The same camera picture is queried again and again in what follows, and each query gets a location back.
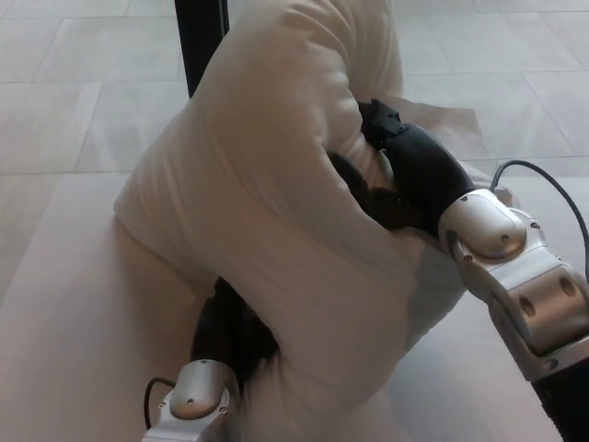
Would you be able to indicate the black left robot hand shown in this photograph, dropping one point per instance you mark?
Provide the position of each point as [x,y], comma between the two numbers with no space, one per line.
[216,331]

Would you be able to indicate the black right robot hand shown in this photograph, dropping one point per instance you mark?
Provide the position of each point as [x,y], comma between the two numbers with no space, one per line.
[423,166]

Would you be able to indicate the white square pillow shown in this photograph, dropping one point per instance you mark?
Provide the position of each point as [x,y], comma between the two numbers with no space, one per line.
[257,184]

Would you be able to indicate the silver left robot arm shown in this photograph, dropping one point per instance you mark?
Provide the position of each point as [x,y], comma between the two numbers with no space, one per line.
[193,400]

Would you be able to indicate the black metal post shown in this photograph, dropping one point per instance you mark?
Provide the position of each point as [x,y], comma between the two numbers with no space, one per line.
[198,41]

